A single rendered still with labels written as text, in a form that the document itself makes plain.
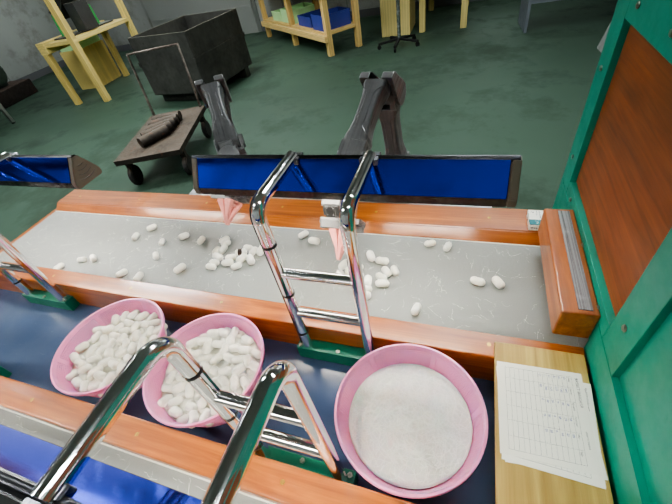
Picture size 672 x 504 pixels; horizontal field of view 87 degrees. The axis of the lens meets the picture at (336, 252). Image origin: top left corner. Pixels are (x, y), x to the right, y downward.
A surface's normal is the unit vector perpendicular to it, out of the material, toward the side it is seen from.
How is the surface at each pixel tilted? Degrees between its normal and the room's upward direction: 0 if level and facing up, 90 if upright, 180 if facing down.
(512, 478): 0
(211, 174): 58
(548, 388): 0
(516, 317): 0
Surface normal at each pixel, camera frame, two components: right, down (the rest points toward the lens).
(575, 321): -0.29, 0.69
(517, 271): -0.16, -0.72
